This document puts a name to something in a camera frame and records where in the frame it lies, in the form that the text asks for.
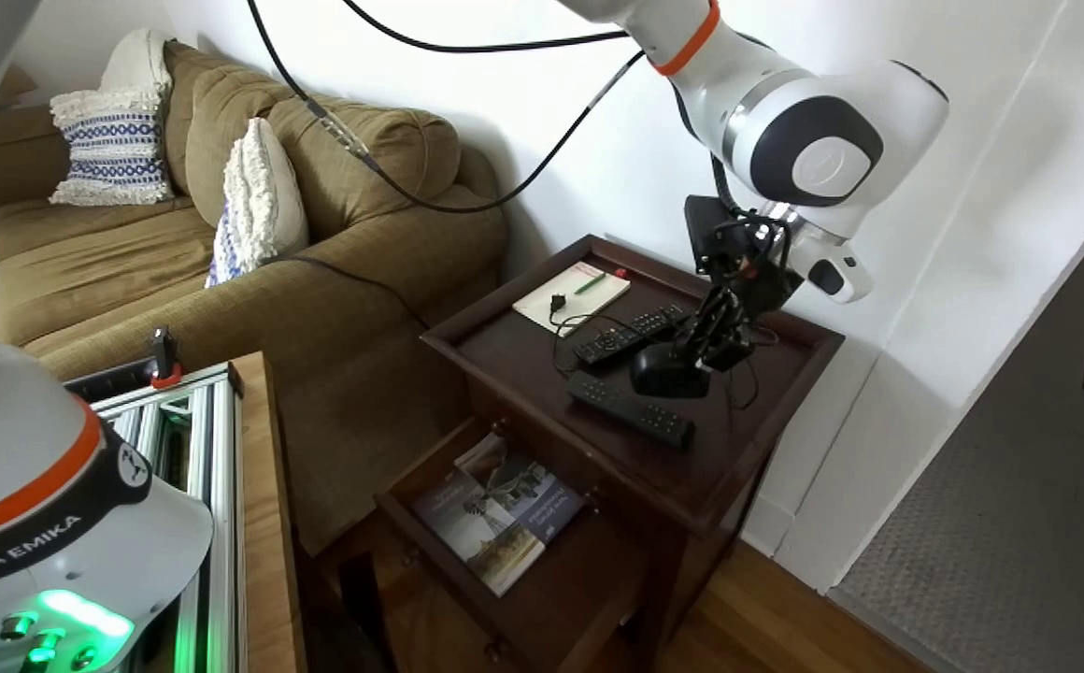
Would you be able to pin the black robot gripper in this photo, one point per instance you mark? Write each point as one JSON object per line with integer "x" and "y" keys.
{"x": 762, "y": 285}

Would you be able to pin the white blanket on sofa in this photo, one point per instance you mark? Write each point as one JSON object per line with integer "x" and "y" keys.
{"x": 148, "y": 62}

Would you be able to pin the white fringed throw pillow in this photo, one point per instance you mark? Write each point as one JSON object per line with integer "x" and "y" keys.
{"x": 262, "y": 209}

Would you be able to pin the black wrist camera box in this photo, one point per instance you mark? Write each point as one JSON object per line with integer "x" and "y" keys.
{"x": 715, "y": 234}

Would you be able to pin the white robot base orange band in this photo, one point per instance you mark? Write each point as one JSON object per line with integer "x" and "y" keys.
{"x": 93, "y": 539}

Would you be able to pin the dark wooden side table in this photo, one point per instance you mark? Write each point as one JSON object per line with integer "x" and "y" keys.
{"x": 657, "y": 521}

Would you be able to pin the long black remote control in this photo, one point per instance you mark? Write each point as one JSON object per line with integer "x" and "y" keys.
{"x": 661, "y": 425}

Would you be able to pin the olive brown sofa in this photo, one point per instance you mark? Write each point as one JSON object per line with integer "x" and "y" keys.
{"x": 392, "y": 243}

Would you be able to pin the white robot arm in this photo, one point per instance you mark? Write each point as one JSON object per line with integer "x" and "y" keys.
{"x": 797, "y": 162}

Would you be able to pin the magazines in open drawer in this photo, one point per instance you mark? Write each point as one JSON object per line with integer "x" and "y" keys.
{"x": 500, "y": 508}

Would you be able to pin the blue patterned white pillow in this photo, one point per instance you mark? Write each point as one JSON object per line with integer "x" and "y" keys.
{"x": 114, "y": 147}

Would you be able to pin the aluminium frame wooden bench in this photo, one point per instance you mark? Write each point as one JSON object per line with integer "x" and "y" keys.
{"x": 216, "y": 436}

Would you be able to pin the white notepad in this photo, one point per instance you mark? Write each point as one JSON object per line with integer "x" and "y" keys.
{"x": 559, "y": 313}

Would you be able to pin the black rounded charger device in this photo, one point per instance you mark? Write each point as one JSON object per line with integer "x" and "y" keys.
{"x": 667, "y": 372}

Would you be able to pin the black remote with coloured buttons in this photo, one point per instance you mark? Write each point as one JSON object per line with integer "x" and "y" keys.
{"x": 621, "y": 337}

